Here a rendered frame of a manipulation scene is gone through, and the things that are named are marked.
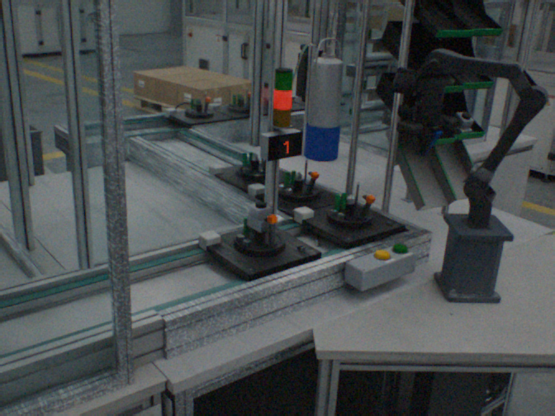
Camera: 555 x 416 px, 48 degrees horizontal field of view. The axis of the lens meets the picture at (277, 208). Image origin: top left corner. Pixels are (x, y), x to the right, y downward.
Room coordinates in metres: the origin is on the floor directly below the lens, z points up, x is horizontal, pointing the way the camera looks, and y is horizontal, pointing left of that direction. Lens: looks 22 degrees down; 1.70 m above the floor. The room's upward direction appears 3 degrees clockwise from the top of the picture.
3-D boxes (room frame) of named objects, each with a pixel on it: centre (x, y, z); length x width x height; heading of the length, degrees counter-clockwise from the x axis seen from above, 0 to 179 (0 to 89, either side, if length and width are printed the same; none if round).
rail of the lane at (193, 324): (1.46, -0.10, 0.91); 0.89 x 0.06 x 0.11; 129
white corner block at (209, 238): (1.55, 0.18, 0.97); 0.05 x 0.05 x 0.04; 39
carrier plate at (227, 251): (1.54, 0.04, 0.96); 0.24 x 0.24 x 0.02; 39
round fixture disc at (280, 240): (1.54, 0.04, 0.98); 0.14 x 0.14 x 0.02
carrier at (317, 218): (1.75, -0.22, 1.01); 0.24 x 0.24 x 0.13; 39
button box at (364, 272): (1.53, -0.29, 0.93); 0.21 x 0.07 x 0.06; 129
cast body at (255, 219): (1.55, 0.05, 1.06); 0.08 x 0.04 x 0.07; 39
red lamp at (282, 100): (1.72, 0.00, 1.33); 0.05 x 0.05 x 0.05
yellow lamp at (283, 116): (1.72, 0.00, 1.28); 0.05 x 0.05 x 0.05
